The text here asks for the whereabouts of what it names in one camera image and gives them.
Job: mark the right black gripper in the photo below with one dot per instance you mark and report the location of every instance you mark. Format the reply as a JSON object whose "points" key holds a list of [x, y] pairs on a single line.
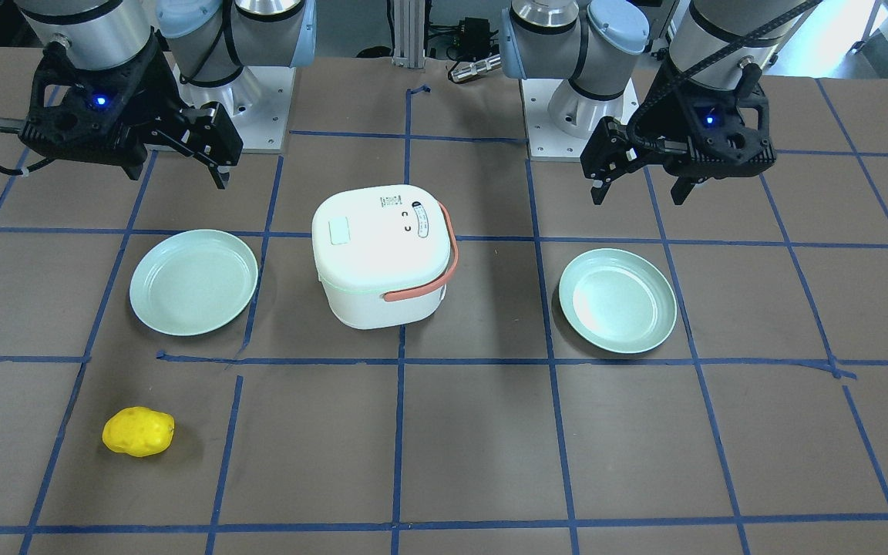
{"points": [[157, 91]]}

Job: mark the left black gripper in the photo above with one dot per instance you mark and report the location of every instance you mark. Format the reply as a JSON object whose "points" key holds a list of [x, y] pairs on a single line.
{"points": [[666, 108]]}

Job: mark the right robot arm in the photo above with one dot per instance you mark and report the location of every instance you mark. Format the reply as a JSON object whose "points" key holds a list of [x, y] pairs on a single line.
{"points": [[206, 43]]}

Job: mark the green plate near right arm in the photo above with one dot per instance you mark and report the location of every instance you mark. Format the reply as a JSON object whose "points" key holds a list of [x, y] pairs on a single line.
{"points": [[194, 282]]}

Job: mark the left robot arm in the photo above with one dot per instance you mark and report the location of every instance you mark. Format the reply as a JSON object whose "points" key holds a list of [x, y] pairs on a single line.
{"points": [[595, 46]]}

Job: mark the green plate near left arm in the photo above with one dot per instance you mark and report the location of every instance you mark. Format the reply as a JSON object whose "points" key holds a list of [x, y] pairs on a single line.
{"points": [[617, 301]]}

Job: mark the white rice cooker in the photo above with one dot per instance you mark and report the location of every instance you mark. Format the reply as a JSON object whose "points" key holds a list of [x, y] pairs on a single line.
{"points": [[384, 255]]}

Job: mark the yellow toy potato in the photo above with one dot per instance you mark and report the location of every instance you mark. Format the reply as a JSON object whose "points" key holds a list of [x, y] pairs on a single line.
{"points": [[139, 432]]}

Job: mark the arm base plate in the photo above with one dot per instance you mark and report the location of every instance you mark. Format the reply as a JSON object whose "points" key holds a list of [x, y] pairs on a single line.
{"points": [[258, 101], [559, 121]]}

